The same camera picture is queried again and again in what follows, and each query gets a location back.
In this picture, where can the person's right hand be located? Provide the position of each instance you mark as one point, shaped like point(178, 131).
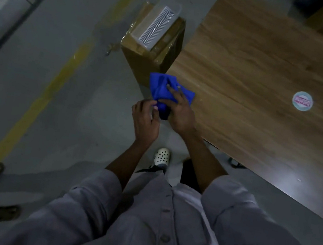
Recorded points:
point(182, 115)

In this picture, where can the person's left hand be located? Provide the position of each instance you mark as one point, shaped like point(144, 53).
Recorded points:
point(146, 124)

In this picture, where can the blue cloth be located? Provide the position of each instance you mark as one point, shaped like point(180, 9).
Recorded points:
point(158, 85)

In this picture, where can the round white foil lid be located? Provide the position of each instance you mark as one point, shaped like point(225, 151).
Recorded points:
point(302, 101)

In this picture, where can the person's right forearm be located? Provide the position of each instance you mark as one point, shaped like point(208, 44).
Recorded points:
point(206, 164)

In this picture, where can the person's left forearm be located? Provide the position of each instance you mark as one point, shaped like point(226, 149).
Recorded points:
point(126, 164)

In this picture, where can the white perforated shoe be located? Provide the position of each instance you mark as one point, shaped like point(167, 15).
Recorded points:
point(162, 157)

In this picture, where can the black trousers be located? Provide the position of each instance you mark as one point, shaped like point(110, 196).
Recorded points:
point(190, 173)

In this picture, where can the taped brown cardboard box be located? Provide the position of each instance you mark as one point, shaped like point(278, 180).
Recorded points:
point(146, 64)

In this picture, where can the black metal table leg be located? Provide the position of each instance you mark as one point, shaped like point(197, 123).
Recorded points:
point(237, 164)

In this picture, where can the golden foil scrap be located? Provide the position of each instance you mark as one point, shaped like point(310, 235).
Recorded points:
point(112, 49)

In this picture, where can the wooden table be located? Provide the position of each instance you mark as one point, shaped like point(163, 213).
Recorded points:
point(261, 81)

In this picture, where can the clear plastic box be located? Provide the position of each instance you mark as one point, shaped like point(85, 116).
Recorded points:
point(156, 23)

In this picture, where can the light denim shirt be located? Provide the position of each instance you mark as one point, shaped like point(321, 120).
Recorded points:
point(164, 227)

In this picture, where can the dark blue small box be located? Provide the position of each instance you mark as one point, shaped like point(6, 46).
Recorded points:
point(309, 5)

